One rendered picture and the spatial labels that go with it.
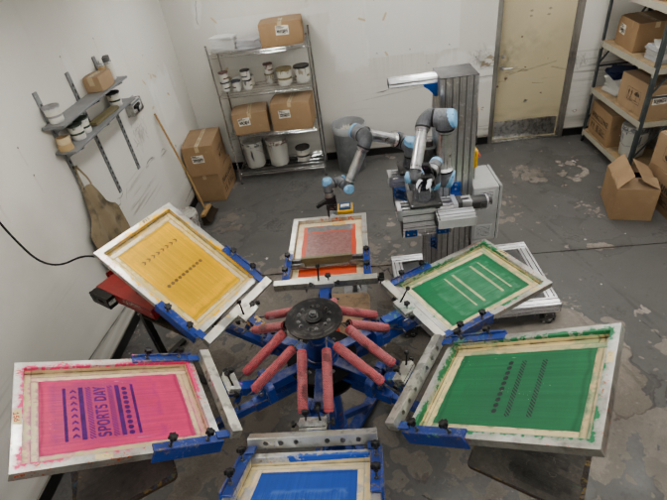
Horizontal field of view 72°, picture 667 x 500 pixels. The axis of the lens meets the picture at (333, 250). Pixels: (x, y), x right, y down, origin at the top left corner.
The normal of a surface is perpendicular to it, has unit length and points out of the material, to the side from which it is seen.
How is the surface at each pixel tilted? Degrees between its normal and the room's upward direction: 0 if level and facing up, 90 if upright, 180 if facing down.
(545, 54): 90
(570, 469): 0
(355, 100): 90
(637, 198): 90
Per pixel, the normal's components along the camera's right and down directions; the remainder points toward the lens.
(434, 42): -0.02, 0.61
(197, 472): -0.12, -0.79
